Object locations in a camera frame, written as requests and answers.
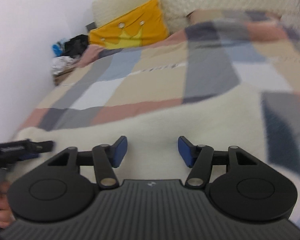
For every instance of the white crumpled clothing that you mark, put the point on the white crumpled clothing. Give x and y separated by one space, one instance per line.
61 63

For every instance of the yellow crown cushion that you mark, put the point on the yellow crown cushion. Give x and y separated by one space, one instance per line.
144 25

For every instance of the cream striped knit sweater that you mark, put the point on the cream striped knit sweater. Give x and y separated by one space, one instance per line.
265 124

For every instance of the grey wall switch plate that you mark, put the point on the grey wall switch plate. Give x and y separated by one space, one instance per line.
90 26

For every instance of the patchwork pillow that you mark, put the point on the patchwork pillow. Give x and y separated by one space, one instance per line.
202 15

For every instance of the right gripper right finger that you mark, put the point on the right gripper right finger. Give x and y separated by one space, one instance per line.
199 159

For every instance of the person's left hand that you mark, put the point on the person's left hand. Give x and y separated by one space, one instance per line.
6 215

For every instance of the blue plastic bag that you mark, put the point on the blue plastic bag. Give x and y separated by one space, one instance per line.
59 47

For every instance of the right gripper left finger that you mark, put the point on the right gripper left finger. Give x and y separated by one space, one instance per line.
105 158

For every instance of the patchwork colour block duvet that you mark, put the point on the patchwork colour block duvet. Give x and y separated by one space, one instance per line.
202 61

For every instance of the black clothing pile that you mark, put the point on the black clothing pile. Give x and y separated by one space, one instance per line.
76 46

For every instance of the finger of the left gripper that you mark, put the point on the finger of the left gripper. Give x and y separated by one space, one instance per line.
29 156
42 147

